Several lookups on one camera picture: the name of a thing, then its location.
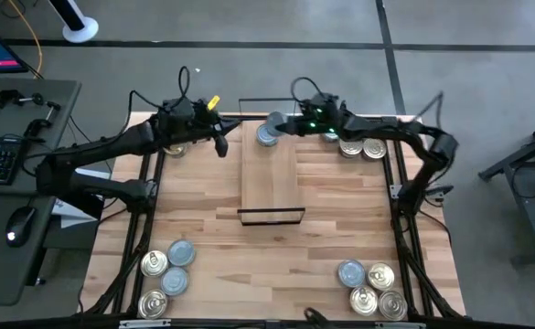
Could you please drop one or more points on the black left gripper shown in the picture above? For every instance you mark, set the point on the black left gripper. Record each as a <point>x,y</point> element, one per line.
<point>187,130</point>

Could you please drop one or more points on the grey desk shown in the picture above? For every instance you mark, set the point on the grey desk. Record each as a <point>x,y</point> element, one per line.
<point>2,274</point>

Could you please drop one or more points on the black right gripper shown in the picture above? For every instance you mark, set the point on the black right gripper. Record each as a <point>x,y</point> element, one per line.
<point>322,125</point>

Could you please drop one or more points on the black aluminium rig frame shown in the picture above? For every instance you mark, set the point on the black aluminium rig frame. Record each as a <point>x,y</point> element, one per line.
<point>146,228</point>

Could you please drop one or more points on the white-green label can, gold lid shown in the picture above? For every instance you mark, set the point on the white-green label can, gold lid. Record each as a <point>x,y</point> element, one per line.
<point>176,151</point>
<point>350,148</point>

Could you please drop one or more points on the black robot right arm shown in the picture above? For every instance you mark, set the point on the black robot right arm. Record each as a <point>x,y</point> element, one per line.
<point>386,130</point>

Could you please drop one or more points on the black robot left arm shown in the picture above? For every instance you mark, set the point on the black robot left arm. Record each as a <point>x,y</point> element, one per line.
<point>102,145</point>

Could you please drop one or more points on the black desk clamp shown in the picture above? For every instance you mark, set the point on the black desk clamp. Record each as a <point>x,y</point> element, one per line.
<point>8,97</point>

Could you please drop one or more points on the silver mounting bracket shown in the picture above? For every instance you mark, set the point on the silver mounting bracket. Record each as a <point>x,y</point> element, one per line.
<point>143,324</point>
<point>399,325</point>

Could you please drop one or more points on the white round-base pole stand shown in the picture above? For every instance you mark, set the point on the white round-base pole stand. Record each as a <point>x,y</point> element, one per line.
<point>82,29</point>

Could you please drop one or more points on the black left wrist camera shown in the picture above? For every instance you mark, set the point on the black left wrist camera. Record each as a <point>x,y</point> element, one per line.
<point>179,109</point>

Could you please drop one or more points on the white paper sheet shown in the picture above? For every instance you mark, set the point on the white paper sheet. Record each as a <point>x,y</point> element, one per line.
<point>68,215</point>

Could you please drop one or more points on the black computer mouse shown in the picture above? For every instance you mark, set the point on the black computer mouse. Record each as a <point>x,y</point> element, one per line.
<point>20,226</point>

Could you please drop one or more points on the silver corner bracket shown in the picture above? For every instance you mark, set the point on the silver corner bracket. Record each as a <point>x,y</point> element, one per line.
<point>395,191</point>

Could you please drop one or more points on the yellow tag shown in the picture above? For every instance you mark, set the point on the yellow tag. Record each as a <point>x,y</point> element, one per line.
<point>213,102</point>

